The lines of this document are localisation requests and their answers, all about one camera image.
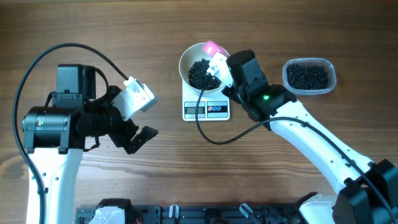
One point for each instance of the black beans in bowl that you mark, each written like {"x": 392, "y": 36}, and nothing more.
{"x": 199, "y": 78}

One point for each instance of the pink scoop blue handle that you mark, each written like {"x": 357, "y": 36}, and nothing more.
{"x": 211, "y": 48}

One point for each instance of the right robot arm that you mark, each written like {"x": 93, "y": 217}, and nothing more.
{"x": 365, "y": 191}

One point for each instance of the clear plastic container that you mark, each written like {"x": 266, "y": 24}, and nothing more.
{"x": 311, "y": 61}

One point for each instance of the white bowl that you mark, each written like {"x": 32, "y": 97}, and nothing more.
{"x": 191, "y": 55}

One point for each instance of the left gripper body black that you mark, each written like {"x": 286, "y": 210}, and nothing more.
{"x": 109, "y": 122}

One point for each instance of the black beans in container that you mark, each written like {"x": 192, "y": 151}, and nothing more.
{"x": 307, "y": 77}

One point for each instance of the white digital kitchen scale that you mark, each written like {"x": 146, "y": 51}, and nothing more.
{"x": 213, "y": 106}

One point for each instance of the black aluminium base frame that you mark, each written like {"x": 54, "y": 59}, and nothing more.
{"x": 117, "y": 210}

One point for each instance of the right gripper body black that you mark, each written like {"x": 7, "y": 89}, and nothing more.
{"x": 236, "y": 93}

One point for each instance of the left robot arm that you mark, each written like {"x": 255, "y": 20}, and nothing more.
{"x": 55, "y": 135}

